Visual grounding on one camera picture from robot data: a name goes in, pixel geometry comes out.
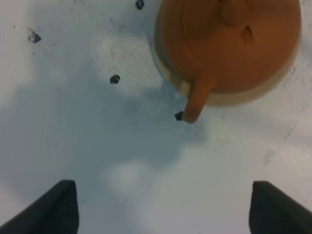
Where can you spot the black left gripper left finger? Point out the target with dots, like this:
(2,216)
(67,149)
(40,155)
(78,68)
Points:
(55,212)

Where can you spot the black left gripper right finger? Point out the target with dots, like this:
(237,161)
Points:
(274,212)

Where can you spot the round beige teapot coaster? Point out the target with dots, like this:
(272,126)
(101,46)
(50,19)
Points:
(256,97)

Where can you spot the brown clay teapot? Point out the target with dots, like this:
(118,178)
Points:
(226,50)

